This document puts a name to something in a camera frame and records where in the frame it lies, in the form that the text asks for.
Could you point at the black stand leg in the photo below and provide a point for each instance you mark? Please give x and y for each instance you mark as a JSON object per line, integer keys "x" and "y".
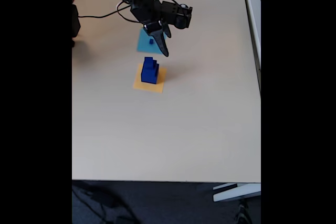
{"x": 242, "y": 213}

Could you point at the medium blue cube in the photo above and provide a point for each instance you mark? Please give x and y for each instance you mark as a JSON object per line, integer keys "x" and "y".
{"x": 155, "y": 64}

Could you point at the large blue cube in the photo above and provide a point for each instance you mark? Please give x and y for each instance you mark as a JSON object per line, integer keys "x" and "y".
{"x": 148, "y": 77}

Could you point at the black camera box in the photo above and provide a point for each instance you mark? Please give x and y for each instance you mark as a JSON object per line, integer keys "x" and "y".
{"x": 178, "y": 14}

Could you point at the orange paper square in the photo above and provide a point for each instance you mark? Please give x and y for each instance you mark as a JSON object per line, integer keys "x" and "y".
{"x": 147, "y": 87}

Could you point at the light blue paper square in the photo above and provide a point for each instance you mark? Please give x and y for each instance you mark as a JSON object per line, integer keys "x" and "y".
{"x": 144, "y": 45}

